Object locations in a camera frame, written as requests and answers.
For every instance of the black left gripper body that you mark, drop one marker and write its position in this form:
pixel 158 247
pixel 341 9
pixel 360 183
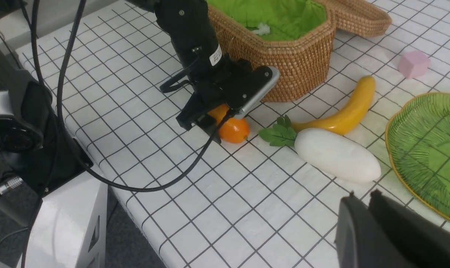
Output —
pixel 216 90

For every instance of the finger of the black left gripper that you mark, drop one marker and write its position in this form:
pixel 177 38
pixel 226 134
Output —
pixel 208 124

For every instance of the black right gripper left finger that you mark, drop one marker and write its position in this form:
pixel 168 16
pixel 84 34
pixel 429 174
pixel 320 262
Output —
pixel 360 240

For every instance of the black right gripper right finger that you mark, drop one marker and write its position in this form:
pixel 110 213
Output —
pixel 420 241

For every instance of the orange yellow toy mango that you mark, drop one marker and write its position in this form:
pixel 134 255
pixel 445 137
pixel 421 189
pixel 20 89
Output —
pixel 233 131

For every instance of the white toy radish green leaves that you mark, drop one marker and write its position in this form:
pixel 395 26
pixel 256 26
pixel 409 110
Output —
pixel 325 150

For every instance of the yellow toy banana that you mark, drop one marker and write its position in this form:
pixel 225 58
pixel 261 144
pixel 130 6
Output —
pixel 350 115

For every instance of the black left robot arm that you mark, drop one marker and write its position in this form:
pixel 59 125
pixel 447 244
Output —
pixel 192 36

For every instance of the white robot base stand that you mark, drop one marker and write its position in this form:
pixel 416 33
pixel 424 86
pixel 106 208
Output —
pixel 70 229

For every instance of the woven rattan basket green lining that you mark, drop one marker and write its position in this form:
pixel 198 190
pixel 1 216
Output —
pixel 294 36

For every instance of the white black grid tablecloth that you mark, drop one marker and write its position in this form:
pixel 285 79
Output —
pixel 246 205

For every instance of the green glass leaf plate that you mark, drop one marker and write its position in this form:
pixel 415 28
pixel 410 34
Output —
pixel 417 139

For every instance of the woven rattan basket lid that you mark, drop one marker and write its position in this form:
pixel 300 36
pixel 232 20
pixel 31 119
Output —
pixel 358 17

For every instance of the pink foam cube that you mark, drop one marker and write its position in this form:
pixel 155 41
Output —
pixel 413 64

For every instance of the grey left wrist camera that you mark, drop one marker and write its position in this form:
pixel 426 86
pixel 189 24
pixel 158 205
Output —
pixel 253 87

